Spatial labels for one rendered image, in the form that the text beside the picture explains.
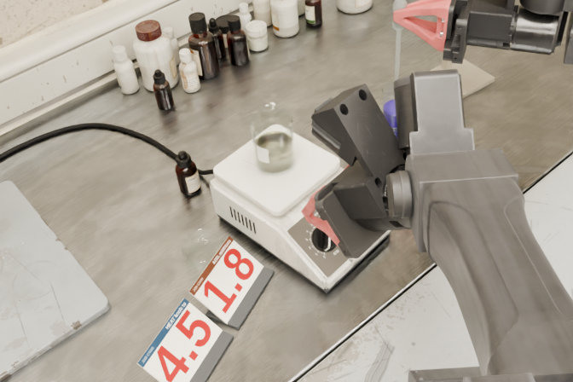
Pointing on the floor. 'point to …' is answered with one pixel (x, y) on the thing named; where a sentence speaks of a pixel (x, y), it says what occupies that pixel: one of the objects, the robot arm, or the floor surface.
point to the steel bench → (559, 144)
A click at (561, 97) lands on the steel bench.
